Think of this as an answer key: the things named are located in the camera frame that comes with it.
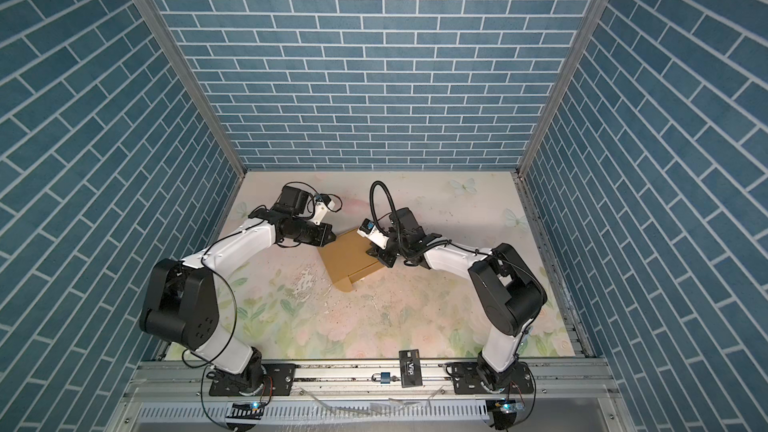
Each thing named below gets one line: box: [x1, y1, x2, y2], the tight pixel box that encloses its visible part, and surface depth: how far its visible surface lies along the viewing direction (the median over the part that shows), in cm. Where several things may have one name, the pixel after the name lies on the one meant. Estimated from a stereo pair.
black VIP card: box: [398, 349, 423, 388], surface depth 78 cm
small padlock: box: [371, 372, 391, 385], surface depth 76 cm
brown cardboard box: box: [317, 229, 385, 293], surface depth 91 cm
